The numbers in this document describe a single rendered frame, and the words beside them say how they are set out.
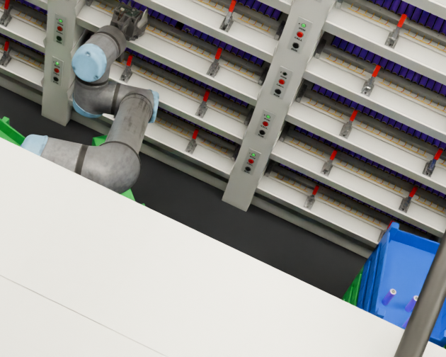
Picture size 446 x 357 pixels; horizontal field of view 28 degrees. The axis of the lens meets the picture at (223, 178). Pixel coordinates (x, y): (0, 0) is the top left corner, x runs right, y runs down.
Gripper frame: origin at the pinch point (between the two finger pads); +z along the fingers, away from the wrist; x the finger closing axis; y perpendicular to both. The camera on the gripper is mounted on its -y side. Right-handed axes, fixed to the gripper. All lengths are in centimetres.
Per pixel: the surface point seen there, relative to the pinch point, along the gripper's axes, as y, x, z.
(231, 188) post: -52, -44, 7
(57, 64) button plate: -31.2, 22.5, 1.9
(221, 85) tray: -8.5, -30.7, -2.9
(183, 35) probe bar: -1.7, -14.0, 2.4
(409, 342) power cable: 81, -79, -159
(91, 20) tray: -7.1, 13.2, -2.3
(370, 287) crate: -25, -94, -37
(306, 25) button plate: 26, -48, -12
